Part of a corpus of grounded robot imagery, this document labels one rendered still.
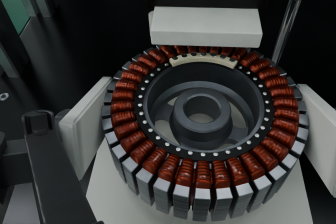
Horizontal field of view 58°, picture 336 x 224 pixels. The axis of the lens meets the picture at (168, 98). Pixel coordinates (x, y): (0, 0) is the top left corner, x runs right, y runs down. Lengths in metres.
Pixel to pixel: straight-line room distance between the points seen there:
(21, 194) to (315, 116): 0.20
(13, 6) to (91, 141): 0.35
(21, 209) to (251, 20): 0.20
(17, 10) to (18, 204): 0.29
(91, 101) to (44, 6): 0.25
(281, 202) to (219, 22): 0.12
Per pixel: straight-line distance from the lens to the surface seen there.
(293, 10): 0.23
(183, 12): 0.18
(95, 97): 0.16
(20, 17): 0.45
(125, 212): 0.21
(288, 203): 0.23
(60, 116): 0.16
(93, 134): 0.16
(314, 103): 0.17
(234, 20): 0.18
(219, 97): 0.18
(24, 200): 0.25
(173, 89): 0.20
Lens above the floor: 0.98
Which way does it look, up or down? 50 degrees down
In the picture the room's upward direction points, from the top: 2 degrees counter-clockwise
